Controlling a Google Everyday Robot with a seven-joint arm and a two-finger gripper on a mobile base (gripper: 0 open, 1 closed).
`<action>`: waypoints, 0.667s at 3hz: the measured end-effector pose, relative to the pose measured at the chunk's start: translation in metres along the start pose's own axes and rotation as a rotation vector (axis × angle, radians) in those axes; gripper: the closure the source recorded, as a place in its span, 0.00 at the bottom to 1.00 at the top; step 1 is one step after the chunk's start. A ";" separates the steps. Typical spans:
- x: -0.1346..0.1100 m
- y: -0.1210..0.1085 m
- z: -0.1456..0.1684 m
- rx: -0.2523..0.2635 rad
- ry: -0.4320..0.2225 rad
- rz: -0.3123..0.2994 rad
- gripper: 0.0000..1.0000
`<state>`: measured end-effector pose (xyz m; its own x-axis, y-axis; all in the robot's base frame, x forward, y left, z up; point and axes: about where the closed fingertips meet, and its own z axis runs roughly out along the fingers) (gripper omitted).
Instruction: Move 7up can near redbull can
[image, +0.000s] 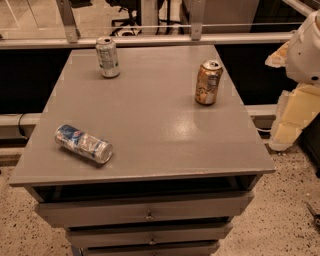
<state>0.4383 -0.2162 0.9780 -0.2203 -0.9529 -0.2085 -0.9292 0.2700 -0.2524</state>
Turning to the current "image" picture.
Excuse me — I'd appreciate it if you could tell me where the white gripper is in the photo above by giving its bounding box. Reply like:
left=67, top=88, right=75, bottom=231
left=265, top=10, right=320, bottom=151

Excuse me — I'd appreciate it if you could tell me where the green white 7up can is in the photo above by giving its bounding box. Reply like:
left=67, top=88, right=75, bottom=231
left=96, top=37, right=120, bottom=78

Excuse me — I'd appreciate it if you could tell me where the orange brown soda can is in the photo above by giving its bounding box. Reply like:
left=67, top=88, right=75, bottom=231
left=195, top=60, right=223, bottom=105

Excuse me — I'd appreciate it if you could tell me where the blue silver redbull can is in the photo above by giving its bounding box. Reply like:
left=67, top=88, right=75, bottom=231
left=54, top=124, right=113, bottom=164

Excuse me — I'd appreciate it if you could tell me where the dark tool on floor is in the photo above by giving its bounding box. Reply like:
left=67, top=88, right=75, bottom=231
left=306, top=202, right=320, bottom=228

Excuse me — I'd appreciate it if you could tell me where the grey drawer cabinet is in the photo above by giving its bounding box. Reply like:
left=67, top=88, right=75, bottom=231
left=8, top=44, right=277, bottom=256

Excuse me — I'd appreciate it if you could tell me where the black office chair base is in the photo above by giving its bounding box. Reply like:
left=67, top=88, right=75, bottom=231
left=105, top=0, right=173, bottom=36

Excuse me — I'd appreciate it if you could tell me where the bottom grey drawer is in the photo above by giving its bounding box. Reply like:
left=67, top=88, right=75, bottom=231
left=84, top=241, right=220, bottom=256

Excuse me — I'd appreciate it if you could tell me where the grey drawer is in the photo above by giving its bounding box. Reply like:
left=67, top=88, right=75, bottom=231
left=66, top=222, right=232, bottom=248
left=35, top=191, right=254, bottom=227
left=84, top=241, right=220, bottom=256

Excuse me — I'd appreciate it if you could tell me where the middle grey drawer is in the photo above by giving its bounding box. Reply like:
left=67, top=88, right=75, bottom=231
left=66, top=222, right=232, bottom=248

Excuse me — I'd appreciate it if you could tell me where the top grey drawer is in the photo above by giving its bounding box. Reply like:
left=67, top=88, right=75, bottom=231
left=35, top=191, right=254, bottom=227

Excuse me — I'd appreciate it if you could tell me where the metal railing frame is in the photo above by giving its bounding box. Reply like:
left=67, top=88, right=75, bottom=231
left=0, top=0, right=319, bottom=50

